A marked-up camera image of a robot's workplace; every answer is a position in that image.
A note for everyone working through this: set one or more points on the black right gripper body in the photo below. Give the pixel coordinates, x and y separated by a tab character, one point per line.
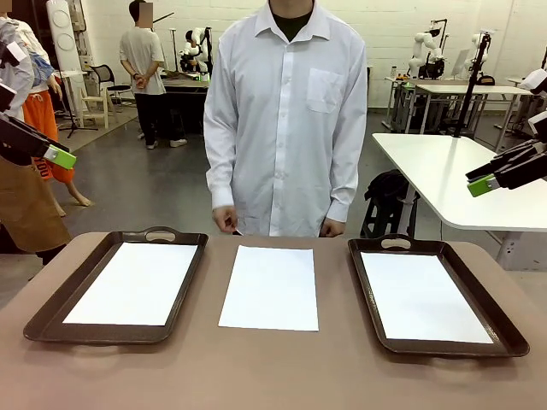
540	162

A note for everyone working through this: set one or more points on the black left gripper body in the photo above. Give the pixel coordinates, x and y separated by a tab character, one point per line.
6	98

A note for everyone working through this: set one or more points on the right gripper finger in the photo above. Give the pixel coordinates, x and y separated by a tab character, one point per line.
508	162
513	179

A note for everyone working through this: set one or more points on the white A4 paper sheet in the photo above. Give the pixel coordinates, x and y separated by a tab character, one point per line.
423	299
132	286

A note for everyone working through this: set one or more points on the person's left forearm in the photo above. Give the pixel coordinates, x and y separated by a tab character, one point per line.
346	188

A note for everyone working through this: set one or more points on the person's right forearm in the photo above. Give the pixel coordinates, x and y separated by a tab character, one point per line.
220	179

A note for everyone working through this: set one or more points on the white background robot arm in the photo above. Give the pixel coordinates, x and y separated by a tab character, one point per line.
475	42
416	47

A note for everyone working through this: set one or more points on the person's left hand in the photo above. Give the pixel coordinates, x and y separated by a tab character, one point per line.
333	228

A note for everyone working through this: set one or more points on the person's right hand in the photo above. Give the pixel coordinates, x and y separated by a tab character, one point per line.
225	220

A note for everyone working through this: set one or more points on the black light stand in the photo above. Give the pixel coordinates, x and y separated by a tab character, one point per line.
72	121

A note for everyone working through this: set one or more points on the mannequin with brown apron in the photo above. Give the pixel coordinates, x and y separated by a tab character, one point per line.
30	213

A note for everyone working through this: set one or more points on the white folding chair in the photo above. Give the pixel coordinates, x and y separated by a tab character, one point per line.
96	104

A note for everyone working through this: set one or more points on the white table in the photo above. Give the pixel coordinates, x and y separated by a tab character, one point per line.
427	171

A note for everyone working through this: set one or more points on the white tower air conditioner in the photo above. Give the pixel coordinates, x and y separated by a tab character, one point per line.
64	38

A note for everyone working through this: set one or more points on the black tripod pole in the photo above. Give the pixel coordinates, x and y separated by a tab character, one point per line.
472	85

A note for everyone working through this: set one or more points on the white background desk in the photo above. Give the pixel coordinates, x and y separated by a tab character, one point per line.
448	89

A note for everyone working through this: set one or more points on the black office chair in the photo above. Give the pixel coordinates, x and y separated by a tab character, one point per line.
102	74

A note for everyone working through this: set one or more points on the black backpack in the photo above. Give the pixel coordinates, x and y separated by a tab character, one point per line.
386	185

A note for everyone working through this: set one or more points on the man in grey t-shirt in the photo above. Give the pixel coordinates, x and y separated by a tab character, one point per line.
141	55

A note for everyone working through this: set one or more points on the brown background table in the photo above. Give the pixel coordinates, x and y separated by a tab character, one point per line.
184	83

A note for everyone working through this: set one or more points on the white humanoid robot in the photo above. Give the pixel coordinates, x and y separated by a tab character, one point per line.
194	38

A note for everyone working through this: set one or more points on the brown plastic tray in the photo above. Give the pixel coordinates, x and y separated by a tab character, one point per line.
427	348
107	335

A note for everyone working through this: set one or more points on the person in white shirt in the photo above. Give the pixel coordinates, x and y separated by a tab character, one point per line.
290	128

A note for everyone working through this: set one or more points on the white A4 paper stack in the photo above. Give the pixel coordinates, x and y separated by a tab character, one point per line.
269	290

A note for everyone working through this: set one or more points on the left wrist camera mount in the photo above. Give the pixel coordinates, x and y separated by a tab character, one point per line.
16	51

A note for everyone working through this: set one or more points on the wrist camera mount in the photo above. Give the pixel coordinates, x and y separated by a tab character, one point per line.
536	81
16	51

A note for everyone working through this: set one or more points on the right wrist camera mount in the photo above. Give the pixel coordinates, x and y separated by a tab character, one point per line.
536	81

